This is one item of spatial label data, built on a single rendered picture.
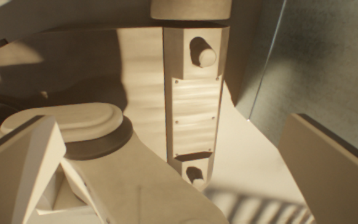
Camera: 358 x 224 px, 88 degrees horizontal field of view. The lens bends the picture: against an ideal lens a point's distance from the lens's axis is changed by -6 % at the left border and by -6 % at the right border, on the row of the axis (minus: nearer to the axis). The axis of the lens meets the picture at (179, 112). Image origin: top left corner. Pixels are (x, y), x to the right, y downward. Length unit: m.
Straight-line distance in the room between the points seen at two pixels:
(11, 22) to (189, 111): 0.52
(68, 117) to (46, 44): 0.17
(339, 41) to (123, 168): 0.47
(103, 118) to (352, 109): 0.45
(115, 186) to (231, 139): 0.66
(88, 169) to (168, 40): 0.29
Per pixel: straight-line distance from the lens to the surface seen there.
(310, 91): 0.53
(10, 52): 0.51
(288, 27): 0.62
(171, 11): 0.44
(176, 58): 0.43
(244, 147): 0.94
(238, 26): 0.69
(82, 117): 0.37
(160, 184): 0.28
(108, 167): 0.33
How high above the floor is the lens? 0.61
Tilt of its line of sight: 58 degrees down
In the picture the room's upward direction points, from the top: 156 degrees clockwise
